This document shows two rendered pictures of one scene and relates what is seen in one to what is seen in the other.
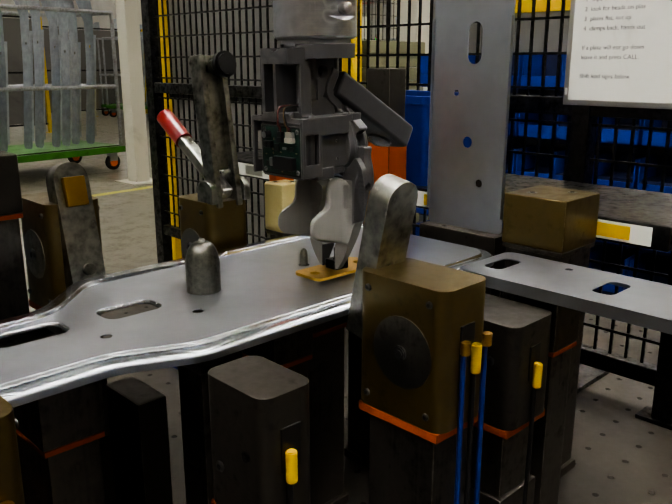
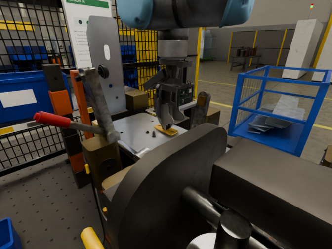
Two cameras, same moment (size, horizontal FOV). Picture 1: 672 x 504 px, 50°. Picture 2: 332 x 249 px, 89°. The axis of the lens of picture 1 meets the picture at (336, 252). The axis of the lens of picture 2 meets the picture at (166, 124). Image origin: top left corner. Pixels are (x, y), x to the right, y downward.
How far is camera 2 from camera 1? 0.85 m
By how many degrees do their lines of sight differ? 84
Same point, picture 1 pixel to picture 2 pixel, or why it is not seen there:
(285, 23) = (184, 52)
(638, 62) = not seen: hidden behind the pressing
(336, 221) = (177, 113)
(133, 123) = not seen: outside the picture
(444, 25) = (93, 45)
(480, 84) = (111, 66)
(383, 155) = (67, 101)
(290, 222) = (170, 120)
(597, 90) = (87, 64)
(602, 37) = (83, 47)
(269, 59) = (186, 65)
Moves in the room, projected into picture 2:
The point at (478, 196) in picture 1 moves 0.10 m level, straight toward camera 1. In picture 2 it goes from (117, 101) to (140, 103)
